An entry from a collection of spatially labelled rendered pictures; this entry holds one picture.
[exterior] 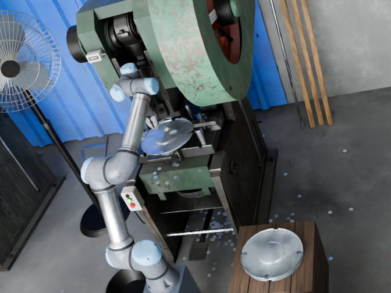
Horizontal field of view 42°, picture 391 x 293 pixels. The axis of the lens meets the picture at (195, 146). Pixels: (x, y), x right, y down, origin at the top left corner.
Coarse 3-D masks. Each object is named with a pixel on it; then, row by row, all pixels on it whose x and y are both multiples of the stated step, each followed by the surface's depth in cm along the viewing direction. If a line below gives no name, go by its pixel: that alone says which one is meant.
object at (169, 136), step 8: (168, 120) 276; (176, 120) 274; (184, 120) 271; (152, 128) 276; (160, 128) 273; (168, 128) 270; (176, 128) 268; (184, 128) 265; (192, 128) 262; (144, 136) 272; (152, 136) 270; (160, 136) 266; (168, 136) 264; (176, 136) 261; (184, 136) 259; (144, 144) 266; (152, 144) 264; (160, 144) 261; (168, 144) 259; (176, 144) 256; (152, 152) 258; (168, 152) 253
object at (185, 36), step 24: (168, 0) 192; (192, 0) 188; (240, 0) 254; (168, 24) 194; (192, 24) 191; (168, 48) 198; (192, 48) 196; (216, 48) 207; (192, 72) 203; (216, 72) 203; (240, 72) 236; (192, 96) 216; (216, 96) 216; (240, 96) 230
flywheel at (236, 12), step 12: (216, 0) 220; (228, 0) 218; (216, 12) 220; (228, 12) 219; (240, 12) 226; (216, 24) 225; (228, 24) 225; (240, 24) 259; (216, 36) 234; (240, 36) 256; (228, 48) 249; (240, 48) 253; (228, 60) 246
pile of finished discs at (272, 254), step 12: (252, 240) 246; (264, 240) 243; (276, 240) 241; (288, 240) 238; (300, 240) 235; (252, 252) 240; (264, 252) 237; (276, 252) 234; (288, 252) 233; (300, 252) 231; (252, 264) 235; (264, 264) 232; (276, 264) 230; (288, 264) 228; (252, 276) 230; (264, 276) 227; (276, 276) 225
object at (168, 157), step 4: (172, 152) 252; (176, 152) 264; (180, 152) 265; (148, 156) 257; (152, 156) 255; (156, 156) 254; (160, 156) 253; (164, 156) 252; (168, 156) 251; (172, 156) 250; (176, 156) 265; (180, 156) 265; (148, 160) 254; (152, 160) 254; (156, 160) 253; (168, 160) 268; (172, 160) 268; (176, 160) 267; (180, 160) 267
